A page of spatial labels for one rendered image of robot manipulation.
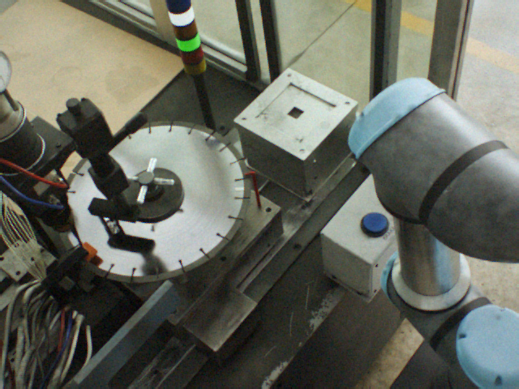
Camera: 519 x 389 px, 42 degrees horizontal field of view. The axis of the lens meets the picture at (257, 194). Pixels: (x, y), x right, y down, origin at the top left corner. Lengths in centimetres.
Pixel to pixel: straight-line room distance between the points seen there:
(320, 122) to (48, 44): 87
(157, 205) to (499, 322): 59
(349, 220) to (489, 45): 175
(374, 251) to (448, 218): 51
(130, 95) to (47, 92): 22
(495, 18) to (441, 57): 179
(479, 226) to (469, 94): 201
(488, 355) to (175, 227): 54
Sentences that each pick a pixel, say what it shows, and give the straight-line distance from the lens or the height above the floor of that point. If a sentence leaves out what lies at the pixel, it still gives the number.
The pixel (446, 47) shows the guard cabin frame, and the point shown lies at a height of 112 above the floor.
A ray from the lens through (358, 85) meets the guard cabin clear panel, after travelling 141.
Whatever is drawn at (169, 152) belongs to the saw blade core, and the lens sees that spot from 128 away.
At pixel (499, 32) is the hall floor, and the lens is 293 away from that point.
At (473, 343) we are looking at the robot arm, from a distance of 103.
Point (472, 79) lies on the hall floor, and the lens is 272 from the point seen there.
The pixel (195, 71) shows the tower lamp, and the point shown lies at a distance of 137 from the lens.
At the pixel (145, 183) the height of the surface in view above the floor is 100.
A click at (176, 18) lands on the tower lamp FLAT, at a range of 129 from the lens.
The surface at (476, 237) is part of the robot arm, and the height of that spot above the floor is 135.
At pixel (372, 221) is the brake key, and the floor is 91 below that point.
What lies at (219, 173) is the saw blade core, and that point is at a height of 95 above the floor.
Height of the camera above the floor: 191
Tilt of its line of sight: 54 degrees down
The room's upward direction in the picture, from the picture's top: 11 degrees counter-clockwise
